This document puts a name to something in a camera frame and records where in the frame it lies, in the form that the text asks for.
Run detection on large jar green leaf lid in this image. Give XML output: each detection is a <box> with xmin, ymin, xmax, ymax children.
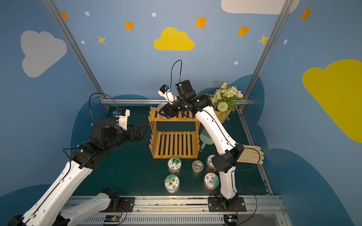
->
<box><xmin>167</xmin><ymin>157</ymin><xmax>182</xmax><ymax>175</ymax></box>

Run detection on bamboo two-tier shelf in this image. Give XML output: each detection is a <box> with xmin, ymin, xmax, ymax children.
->
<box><xmin>148</xmin><ymin>107</ymin><xmax>200</xmax><ymax>159</ymax></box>

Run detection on green circuit board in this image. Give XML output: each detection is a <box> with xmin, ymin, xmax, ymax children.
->
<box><xmin>223</xmin><ymin>215</ymin><xmax>238</xmax><ymax>226</ymax></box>
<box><xmin>104</xmin><ymin>215</ymin><xmax>121</xmax><ymax>223</ymax></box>

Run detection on beige work gloves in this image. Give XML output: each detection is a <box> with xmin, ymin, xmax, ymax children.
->
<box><xmin>237</xmin><ymin>145</ymin><xmax>265</xmax><ymax>165</ymax></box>

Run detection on left aluminium frame post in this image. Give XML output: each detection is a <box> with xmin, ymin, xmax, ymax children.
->
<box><xmin>43</xmin><ymin>0</ymin><xmax>103</xmax><ymax>93</ymax></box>

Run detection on right aluminium frame post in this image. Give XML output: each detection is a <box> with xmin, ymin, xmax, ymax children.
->
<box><xmin>244</xmin><ymin>0</ymin><xmax>293</xmax><ymax>100</ymax></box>

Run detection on white green artificial flowers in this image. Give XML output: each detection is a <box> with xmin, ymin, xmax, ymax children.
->
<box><xmin>206</xmin><ymin>82</ymin><xmax>246</xmax><ymax>115</ymax></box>

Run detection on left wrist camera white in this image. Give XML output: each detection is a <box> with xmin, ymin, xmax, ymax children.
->
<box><xmin>113</xmin><ymin>108</ymin><xmax>130</xmax><ymax>131</ymax></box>

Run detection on left green circuit board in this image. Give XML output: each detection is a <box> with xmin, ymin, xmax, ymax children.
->
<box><xmin>104</xmin><ymin>215</ymin><xmax>121</xmax><ymax>223</ymax></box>

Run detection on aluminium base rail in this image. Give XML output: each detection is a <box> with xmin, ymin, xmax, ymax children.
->
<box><xmin>61</xmin><ymin>195</ymin><xmax>292</xmax><ymax>226</ymax></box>

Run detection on right green circuit board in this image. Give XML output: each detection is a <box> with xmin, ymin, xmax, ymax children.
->
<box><xmin>223</xmin><ymin>215</ymin><xmax>238</xmax><ymax>226</ymax></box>

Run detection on large jar orange flower lid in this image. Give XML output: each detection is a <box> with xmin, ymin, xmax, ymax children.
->
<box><xmin>164</xmin><ymin>174</ymin><xmax>180</xmax><ymax>194</ymax></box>

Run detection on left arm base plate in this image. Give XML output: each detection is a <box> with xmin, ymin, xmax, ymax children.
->
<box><xmin>101</xmin><ymin>197</ymin><xmax>135</xmax><ymax>212</ymax></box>

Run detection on large jar red strawberry lid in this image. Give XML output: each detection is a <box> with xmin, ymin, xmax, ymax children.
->
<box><xmin>206</xmin><ymin>154</ymin><xmax>217</xmax><ymax>172</ymax></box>

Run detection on rear aluminium crossbar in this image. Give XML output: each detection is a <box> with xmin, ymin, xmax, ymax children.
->
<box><xmin>100</xmin><ymin>98</ymin><xmax>251</xmax><ymax>105</ymax></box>

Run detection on pink ribbed flower pot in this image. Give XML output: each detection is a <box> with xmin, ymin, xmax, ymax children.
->
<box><xmin>214</xmin><ymin>110</ymin><xmax>231</xmax><ymax>123</ymax></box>

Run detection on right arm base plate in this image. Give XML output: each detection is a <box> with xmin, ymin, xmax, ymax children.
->
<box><xmin>207</xmin><ymin>196</ymin><xmax>247</xmax><ymax>212</ymax></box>

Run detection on aluminium frame post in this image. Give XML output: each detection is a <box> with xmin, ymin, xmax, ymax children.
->
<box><xmin>43</xmin><ymin>0</ymin><xmax>103</xmax><ymax>93</ymax></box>
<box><xmin>244</xmin><ymin>0</ymin><xmax>293</xmax><ymax>100</ymax></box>

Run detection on large jar purple flower lid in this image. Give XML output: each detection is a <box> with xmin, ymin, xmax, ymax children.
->
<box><xmin>203</xmin><ymin>172</ymin><xmax>220</xmax><ymax>192</ymax></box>

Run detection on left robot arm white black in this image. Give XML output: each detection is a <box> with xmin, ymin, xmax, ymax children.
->
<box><xmin>8</xmin><ymin>118</ymin><xmax>148</xmax><ymax>226</ymax></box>

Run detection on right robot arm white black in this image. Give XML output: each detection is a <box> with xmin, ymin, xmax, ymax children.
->
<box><xmin>159</xmin><ymin>92</ymin><xmax>244</xmax><ymax>209</ymax></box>

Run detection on small clear jar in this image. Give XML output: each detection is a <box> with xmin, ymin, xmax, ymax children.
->
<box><xmin>191</xmin><ymin>160</ymin><xmax>204</xmax><ymax>174</ymax></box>
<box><xmin>157</xmin><ymin>103</ymin><xmax>168</xmax><ymax>119</ymax></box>

